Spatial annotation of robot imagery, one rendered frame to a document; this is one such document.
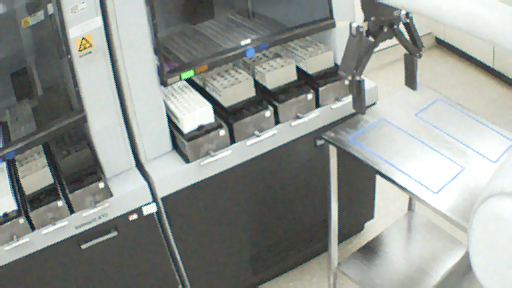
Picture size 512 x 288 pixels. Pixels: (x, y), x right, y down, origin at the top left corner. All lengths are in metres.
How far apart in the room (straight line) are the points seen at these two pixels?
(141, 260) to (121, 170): 0.31
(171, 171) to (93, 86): 0.36
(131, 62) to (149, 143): 0.28
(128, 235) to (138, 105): 0.40
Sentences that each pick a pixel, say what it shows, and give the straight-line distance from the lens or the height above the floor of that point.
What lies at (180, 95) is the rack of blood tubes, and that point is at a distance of 1.77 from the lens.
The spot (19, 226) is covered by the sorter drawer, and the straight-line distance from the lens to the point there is 1.62.
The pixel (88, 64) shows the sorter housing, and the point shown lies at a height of 1.12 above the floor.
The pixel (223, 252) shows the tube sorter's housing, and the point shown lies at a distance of 1.95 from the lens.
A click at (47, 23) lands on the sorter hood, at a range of 1.44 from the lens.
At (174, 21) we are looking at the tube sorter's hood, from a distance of 1.56.
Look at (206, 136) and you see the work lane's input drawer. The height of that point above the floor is 0.80.
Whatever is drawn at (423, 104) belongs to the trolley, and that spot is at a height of 0.82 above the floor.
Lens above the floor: 1.71
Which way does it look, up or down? 35 degrees down
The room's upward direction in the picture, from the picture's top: 8 degrees counter-clockwise
